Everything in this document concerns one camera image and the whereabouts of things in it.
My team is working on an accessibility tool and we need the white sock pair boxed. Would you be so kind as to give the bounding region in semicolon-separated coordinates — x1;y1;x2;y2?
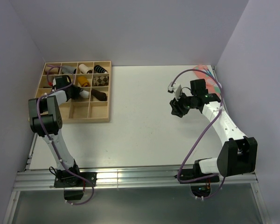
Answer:
79;90;90;99

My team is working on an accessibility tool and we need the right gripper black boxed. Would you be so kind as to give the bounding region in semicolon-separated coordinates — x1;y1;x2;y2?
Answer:
170;90;196;118

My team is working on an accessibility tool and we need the dark brown rolled sock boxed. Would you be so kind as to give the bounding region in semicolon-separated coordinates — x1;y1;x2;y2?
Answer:
91;89;107;101

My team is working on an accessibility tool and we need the black white striped rolled sock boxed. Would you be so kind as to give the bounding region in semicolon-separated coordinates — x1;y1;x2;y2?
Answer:
94;65;108;74

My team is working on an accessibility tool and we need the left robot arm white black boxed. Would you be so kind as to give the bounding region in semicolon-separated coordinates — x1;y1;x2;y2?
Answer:
28;75;82;186

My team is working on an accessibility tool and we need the mustard orange rolled sock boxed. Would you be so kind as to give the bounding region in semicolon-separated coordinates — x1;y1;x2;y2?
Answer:
77;76;91;87

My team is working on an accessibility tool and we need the grey blue rolled sock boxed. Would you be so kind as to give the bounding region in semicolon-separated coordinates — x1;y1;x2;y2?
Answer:
61;65;77;74

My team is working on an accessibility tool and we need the wooden compartment tray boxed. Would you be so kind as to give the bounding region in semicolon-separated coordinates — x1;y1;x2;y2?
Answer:
35;61;112;123

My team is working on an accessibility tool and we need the checkered brown rolled sock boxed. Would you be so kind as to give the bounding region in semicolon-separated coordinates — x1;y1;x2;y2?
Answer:
92;76;109;87

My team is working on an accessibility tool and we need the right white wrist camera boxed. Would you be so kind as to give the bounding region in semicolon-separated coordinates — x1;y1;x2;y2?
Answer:
168;82;182;101

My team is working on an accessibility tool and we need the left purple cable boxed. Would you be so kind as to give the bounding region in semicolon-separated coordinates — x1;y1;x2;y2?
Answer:
37;66;95;206

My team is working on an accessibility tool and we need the pink patterned sock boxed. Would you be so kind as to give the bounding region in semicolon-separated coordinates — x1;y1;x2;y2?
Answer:
194;65;221;98

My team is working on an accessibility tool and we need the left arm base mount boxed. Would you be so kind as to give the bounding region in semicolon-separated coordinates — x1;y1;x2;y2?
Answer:
49;166;97;204

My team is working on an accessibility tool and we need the aluminium rail frame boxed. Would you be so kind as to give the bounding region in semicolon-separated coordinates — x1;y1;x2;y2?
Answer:
4;65;273;224

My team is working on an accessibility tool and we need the white brown rolled sock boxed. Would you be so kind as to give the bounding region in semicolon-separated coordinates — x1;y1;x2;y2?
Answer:
78;64;92;74

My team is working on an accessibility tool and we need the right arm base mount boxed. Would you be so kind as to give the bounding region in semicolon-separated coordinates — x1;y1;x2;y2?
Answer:
180;167;220;197

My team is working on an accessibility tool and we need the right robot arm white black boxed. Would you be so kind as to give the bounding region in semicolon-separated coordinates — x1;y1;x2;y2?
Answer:
168;79;258;182

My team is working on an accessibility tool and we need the beige rolled sock purple band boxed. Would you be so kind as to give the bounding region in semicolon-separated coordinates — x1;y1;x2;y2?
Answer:
44;65;60;74

